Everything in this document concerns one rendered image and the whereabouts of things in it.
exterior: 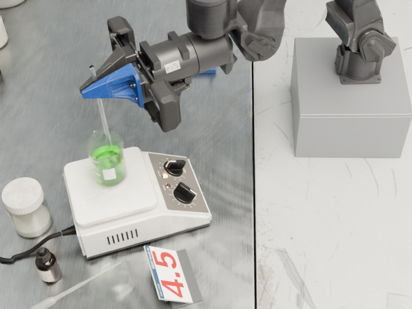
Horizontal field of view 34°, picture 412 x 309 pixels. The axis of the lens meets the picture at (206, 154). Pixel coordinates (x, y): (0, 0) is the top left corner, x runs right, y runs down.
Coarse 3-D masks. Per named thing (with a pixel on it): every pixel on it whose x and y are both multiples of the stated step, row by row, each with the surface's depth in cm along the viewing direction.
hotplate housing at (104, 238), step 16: (144, 160) 103; (64, 176) 102; (160, 192) 99; (160, 208) 97; (96, 224) 95; (112, 224) 95; (128, 224) 96; (144, 224) 97; (160, 224) 98; (176, 224) 99; (192, 224) 101; (208, 224) 102; (80, 240) 96; (96, 240) 96; (112, 240) 97; (128, 240) 98; (144, 240) 100; (96, 256) 99
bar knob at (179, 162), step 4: (172, 160) 103; (176, 160) 103; (180, 160) 104; (184, 160) 104; (164, 164) 104; (168, 164) 103; (172, 164) 103; (176, 164) 103; (180, 164) 104; (184, 164) 104; (164, 168) 103; (168, 168) 103; (172, 168) 103; (176, 168) 104; (180, 168) 104; (168, 172) 103; (172, 172) 103; (176, 172) 103; (180, 172) 104; (176, 176) 103
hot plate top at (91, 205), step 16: (80, 160) 101; (128, 160) 101; (80, 176) 99; (128, 176) 99; (144, 176) 98; (80, 192) 97; (96, 192) 97; (112, 192) 97; (128, 192) 97; (144, 192) 96; (80, 208) 95; (96, 208) 95; (112, 208) 95; (128, 208) 95; (144, 208) 95; (80, 224) 93
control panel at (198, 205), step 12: (156, 156) 105; (168, 156) 106; (156, 168) 103; (168, 180) 102; (180, 180) 103; (192, 180) 105; (168, 192) 100; (168, 204) 98; (180, 204) 99; (192, 204) 100; (204, 204) 102
